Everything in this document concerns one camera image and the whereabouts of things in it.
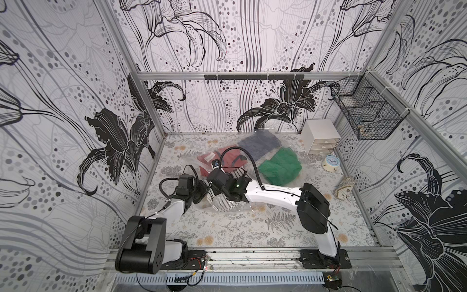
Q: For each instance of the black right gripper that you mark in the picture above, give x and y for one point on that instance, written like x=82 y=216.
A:
x=217 y=179

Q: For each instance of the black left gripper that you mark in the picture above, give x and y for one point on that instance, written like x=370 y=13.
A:
x=204 y=190

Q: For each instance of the black white striped tank top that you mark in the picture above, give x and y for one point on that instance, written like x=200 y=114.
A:
x=219 y=202

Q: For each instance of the red garment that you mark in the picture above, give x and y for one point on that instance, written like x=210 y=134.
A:
x=231 y=161

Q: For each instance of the clear plastic vacuum bag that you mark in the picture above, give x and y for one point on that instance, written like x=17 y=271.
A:
x=250 y=170

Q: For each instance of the green knit garment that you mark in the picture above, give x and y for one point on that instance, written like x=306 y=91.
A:
x=283 y=168

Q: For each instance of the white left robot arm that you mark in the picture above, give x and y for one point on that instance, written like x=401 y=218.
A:
x=145 y=247

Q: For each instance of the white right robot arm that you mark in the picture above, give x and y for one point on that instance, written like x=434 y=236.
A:
x=311 y=207

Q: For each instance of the dark blue folded garment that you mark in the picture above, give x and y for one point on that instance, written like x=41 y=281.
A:
x=260 y=143

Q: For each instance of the white mini drawer cabinet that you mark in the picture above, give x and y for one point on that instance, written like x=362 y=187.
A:
x=319 y=137

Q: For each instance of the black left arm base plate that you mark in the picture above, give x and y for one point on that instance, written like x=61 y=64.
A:
x=190 y=260

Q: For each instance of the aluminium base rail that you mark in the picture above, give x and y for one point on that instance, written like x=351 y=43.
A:
x=275 y=259

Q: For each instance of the white slotted cable duct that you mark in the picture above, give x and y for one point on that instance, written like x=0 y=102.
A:
x=226 y=279

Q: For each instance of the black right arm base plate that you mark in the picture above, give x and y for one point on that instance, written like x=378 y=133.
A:
x=313 y=259

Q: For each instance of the black wire wall basket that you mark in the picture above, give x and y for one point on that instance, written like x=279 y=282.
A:
x=367 y=108

